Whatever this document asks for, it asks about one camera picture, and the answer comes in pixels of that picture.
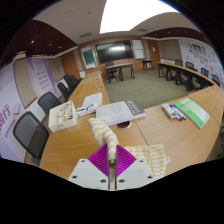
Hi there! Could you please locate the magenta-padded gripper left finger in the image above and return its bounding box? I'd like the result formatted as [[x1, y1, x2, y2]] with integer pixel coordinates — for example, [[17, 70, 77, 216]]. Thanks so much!
[[67, 144, 111, 191]]

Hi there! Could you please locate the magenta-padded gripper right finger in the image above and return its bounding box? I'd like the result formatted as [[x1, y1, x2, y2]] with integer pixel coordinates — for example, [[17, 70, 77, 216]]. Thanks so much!
[[114, 144, 158, 191]]

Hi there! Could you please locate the cream zigzag knit towel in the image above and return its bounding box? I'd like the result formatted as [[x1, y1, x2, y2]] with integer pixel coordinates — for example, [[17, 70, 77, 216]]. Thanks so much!
[[87, 117, 168, 181]]

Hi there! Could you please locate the white open cardboard box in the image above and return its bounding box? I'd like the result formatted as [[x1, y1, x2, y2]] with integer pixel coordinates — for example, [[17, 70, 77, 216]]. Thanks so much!
[[47, 100, 78, 133]]

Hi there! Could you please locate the white and grey book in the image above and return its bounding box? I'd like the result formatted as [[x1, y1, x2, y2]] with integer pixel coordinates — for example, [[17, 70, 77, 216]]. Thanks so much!
[[95, 98, 147, 127]]

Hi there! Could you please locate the white whiteboard eraser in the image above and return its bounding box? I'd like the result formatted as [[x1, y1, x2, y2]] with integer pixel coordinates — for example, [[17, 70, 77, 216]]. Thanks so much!
[[161, 102, 178, 120]]

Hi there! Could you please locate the black mesh office chair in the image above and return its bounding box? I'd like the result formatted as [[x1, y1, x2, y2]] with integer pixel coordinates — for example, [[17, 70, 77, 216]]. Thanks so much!
[[37, 91, 63, 117], [56, 81, 72, 102], [12, 110, 50, 167], [63, 74, 83, 91]]

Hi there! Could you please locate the white printed paper sheet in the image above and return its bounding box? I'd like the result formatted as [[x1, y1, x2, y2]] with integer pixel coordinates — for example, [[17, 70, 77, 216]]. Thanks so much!
[[75, 92, 103, 118]]

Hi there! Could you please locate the white marker blue cap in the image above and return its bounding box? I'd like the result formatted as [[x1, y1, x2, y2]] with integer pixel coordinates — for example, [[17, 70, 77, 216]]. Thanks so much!
[[169, 104, 185, 121]]

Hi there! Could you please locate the white marker red cap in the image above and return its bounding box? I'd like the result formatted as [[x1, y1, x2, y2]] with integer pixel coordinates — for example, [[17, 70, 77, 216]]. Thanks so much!
[[171, 104, 188, 122]]

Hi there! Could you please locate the green folder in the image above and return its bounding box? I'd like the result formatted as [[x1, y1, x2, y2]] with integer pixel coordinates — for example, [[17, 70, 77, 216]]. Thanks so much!
[[173, 97, 211, 130]]

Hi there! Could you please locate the black desk chair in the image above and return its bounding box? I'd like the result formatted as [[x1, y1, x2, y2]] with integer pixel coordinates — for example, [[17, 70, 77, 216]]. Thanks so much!
[[105, 61, 118, 83]]

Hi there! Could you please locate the wooden desk with black legs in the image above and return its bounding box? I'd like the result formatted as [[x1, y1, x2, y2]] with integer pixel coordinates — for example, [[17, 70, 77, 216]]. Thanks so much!
[[105, 62, 136, 84]]

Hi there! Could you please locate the brown wooden door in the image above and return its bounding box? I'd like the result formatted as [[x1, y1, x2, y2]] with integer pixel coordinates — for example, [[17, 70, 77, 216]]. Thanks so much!
[[146, 39, 162, 70], [59, 50, 81, 80]]

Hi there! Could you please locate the small wooden side desk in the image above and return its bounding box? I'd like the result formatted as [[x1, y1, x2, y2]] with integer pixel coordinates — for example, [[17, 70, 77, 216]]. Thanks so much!
[[142, 58, 154, 72]]

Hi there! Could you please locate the long wooden table row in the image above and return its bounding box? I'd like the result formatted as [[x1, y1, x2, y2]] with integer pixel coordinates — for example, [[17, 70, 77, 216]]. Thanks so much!
[[157, 61, 216, 93]]

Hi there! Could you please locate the whiteboard with green panel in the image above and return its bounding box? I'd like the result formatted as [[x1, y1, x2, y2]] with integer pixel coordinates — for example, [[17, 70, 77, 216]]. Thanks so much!
[[80, 45, 98, 70]]

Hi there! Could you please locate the group of black chairs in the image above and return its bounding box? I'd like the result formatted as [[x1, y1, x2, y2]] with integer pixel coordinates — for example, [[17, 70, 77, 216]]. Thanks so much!
[[174, 58, 224, 88]]

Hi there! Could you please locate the plain white whiteboard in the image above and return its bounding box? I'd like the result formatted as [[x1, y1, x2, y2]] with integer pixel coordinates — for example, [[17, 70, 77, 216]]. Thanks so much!
[[131, 39, 146, 60]]

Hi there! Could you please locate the bright ceiling light panel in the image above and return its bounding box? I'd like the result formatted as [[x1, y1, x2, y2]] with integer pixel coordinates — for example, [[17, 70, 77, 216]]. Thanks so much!
[[99, 0, 181, 35]]

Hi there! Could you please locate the dark round cable grommet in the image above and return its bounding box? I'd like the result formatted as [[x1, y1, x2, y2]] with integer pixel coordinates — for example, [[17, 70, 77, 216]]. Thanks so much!
[[115, 120, 133, 130]]

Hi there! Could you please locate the large white purple wall banner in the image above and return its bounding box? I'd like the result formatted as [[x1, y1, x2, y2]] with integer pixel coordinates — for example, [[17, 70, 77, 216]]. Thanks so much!
[[0, 63, 27, 163]]

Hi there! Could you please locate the narrow purple wall banner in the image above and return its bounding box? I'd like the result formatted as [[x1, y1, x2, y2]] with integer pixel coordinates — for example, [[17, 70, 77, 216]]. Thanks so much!
[[26, 57, 58, 98]]

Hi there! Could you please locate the large black wall screen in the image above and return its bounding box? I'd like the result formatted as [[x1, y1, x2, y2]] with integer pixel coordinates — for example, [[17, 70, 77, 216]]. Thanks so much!
[[95, 40, 135, 65]]

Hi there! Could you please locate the colourful wall posters group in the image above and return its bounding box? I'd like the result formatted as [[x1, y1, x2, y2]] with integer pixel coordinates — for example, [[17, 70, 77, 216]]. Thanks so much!
[[186, 43, 224, 79]]

